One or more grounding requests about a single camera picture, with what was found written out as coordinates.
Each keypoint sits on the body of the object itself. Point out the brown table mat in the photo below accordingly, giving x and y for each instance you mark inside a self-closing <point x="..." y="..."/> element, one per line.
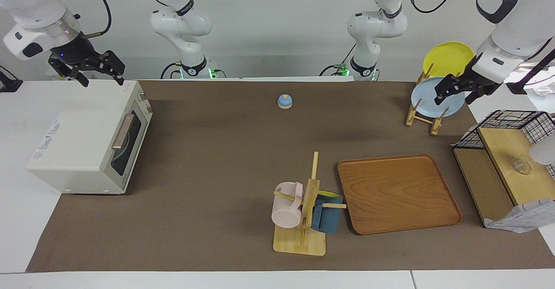
<point x="225" y="150"/>

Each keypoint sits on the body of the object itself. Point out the brown wooden tray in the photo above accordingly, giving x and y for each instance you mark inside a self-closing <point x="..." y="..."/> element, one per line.
<point x="399" y="193"/>

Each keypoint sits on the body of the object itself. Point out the white crumpled bag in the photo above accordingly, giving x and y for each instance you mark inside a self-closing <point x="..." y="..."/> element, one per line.
<point x="540" y="90"/>

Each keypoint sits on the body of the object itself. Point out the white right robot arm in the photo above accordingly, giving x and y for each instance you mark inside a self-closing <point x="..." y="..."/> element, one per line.
<point x="34" y="7"/>

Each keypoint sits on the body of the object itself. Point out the wooden plate rack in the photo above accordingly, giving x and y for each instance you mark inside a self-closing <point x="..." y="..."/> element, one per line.
<point x="435" y="124"/>

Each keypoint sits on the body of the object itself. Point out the light blue plate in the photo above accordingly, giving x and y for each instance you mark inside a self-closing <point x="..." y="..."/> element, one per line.
<point x="427" y="100"/>

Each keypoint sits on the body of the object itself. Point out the clear glass cup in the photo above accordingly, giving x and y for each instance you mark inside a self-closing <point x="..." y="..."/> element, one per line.
<point x="522" y="166"/>

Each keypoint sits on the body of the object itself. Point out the black clamp mount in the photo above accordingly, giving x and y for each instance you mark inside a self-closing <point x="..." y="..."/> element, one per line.
<point x="9" y="83"/>

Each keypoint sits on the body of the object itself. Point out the white cup in basket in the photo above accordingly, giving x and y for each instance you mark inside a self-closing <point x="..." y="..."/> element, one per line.
<point x="544" y="152"/>

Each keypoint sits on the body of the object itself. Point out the white toaster oven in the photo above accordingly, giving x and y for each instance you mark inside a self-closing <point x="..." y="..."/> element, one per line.
<point x="73" y="137"/>

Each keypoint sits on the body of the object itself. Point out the yellow plate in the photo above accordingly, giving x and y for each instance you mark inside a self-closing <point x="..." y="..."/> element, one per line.
<point x="448" y="57"/>

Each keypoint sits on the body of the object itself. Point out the pink mug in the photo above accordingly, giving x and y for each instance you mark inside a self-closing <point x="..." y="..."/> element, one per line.
<point x="286" y="211"/>

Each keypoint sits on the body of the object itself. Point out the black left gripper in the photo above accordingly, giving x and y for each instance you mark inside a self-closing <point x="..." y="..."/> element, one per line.
<point x="470" y="81"/>

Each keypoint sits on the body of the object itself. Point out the wooden mug tree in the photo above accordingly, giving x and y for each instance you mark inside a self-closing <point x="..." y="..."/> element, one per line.
<point x="308" y="193"/>

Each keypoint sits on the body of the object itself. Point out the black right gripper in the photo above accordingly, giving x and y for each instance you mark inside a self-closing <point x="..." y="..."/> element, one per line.
<point x="78" y="53"/>

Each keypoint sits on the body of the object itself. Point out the dark blue mug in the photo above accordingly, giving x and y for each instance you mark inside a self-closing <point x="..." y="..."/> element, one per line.
<point x="327" y="219"/>

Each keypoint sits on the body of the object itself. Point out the white power box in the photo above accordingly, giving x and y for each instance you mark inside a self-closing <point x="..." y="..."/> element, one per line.
<point x="52" y="76"/>

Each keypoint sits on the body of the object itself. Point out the grey checkered cloth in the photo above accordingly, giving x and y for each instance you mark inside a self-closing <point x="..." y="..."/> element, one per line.
<point x="527" y="217"/>

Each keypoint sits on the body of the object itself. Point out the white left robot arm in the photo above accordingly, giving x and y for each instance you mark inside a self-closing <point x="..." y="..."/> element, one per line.
<point x="516" y="33"/>

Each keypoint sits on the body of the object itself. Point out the small blue call bell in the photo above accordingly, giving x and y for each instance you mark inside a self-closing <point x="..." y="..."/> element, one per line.
<point x="285" y="102"/>

